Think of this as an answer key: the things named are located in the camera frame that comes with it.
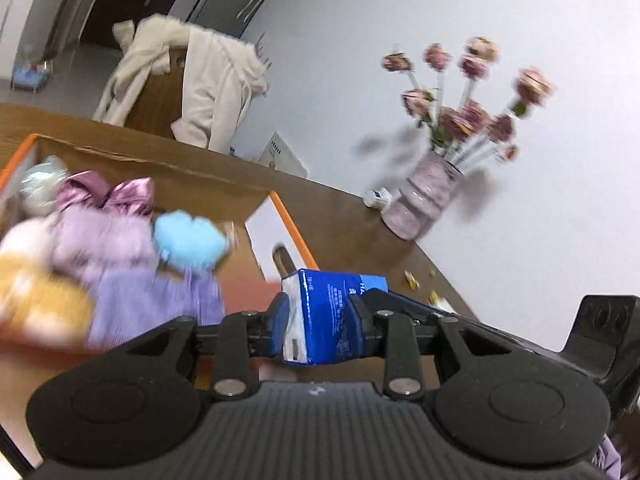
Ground clear plastic pack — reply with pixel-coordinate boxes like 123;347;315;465
20;156;69;217

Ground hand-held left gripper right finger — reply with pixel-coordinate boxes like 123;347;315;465
347;292;506;401

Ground blue plush toy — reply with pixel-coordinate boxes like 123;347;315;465
152;210;231;273

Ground lilac plush toy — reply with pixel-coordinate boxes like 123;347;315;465
47;207;158;281

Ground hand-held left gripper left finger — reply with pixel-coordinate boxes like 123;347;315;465
112;294;292;401

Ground yellow plush toy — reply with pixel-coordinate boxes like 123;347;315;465
0;217;96;348

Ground dark entrance door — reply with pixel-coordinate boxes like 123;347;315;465
80;0;176;46

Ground purple towel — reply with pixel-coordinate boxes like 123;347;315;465
87;265;226;348

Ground blue low stand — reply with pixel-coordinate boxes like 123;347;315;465
11;45;53;93

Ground purple satin cloth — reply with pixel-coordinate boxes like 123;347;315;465
55;170;156;216

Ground orange cardboard box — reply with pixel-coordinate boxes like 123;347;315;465
0;132;321;396

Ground cream jacket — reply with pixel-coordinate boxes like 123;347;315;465
92;14;271;153

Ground mottled pink vase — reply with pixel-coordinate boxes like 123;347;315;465
381;152;466;241

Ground white flat package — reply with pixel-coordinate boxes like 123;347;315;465
257;131;308;178

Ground blue milk carton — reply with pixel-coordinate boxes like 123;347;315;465
280;268;388;366

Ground brown wooden chair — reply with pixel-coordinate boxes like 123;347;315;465
122;45;188;138

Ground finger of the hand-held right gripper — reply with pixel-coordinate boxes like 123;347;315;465
385;290;463;326

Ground dried pink roses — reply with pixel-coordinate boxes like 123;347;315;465
382;36;556;166

